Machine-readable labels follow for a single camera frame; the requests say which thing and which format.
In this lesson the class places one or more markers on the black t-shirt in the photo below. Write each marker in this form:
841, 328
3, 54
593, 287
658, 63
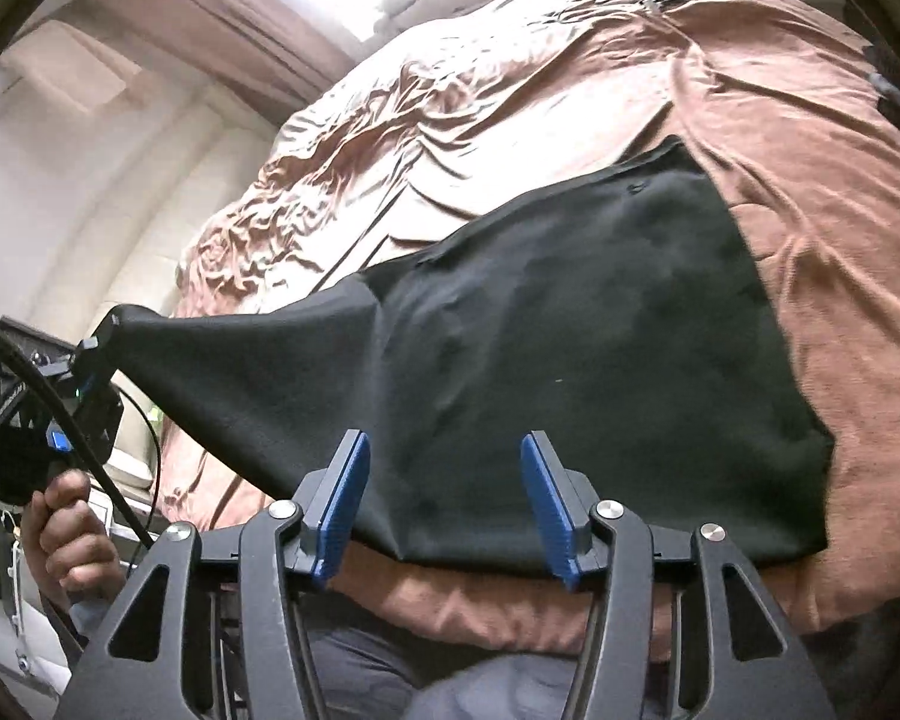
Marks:
570, 352

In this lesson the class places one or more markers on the person's left leg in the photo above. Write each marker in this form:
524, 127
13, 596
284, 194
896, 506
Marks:
352, 660

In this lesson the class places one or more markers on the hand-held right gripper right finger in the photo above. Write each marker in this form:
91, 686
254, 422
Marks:
551, 510

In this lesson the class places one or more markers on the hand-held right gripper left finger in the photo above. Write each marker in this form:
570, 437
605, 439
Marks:
341, 517

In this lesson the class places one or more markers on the cream padded headboard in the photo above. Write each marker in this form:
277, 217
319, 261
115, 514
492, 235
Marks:
157, 187

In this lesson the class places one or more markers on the bed with brown blanket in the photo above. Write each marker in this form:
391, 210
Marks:
832, 240

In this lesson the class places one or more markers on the person's right leg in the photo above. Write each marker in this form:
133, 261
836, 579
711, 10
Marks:
510, 690

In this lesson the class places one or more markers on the person's leg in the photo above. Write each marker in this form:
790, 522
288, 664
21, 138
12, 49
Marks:
510, 690
352, 660

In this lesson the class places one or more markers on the person's left hand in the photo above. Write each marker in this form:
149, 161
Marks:
67, 540

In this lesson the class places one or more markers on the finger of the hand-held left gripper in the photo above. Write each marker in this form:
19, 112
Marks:
90, 360

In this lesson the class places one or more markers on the pink curtain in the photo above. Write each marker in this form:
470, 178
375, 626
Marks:
232, 7

